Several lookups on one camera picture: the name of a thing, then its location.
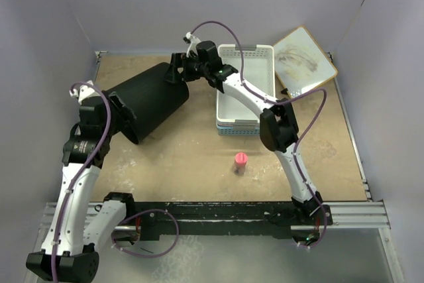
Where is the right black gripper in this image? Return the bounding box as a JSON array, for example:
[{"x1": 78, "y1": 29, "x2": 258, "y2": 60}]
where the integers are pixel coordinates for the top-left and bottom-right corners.
[{"x1": 162, "y1": 54, "x2": 209, "y2": 85}]

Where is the large black plastic container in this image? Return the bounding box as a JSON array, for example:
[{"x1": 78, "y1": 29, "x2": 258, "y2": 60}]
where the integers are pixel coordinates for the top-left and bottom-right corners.
[{"x1": 106, "y1": 62, "x2": 189, "y2": 144}]

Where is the white perforated plastic basket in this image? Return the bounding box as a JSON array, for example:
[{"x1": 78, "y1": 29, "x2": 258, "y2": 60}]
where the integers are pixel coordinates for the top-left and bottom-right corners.
[{"x1": 216, "y1": 44, "x2": 276, "y2": 122}]

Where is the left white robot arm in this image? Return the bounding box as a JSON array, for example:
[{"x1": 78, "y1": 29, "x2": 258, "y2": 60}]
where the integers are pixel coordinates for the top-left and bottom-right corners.
[{"x1": 26, "y1": 95, "x2": 136, "y2": 282}]

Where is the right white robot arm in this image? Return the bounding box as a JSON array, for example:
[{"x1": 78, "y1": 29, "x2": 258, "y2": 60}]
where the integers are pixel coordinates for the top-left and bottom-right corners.
[{"x1": 166, "y1": 41, "x2": 328, "y2": 225}]

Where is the blue perforated plastic basket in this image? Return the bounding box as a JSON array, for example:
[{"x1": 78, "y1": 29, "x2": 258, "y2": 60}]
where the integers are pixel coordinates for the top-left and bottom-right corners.
[{"x1": 216, "y1": 120, "x2": 260, "y2": 136}]

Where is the pink capped small bottle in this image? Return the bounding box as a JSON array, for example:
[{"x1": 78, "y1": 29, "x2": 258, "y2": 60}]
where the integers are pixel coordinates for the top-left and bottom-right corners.
[{"x1": 234, "y1": 152, "x2": 248, "y2": 175}]

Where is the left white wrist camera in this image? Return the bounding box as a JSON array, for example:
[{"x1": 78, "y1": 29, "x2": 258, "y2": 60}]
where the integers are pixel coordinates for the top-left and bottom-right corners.
[{"x1": 69, "y1": 81, "x2": 99, "y2": 105}]

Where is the aluminium table frame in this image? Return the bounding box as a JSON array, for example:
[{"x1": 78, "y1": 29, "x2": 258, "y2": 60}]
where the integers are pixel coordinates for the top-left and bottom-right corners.
[{"x1": 23, "y1": 50, "x2": 398, "y2": 283}]

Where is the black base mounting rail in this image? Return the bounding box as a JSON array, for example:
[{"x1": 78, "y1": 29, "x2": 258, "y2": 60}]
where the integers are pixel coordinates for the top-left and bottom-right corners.
[{"x1": 125, "y1": 201, "x2": 333, "y2": 241}]

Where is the small whiteboard with wooden frame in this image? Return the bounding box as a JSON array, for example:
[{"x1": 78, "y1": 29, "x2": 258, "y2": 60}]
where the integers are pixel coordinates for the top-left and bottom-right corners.
[{"x1": 274, "y1": 26, "x2": 338, "y2": 98}]

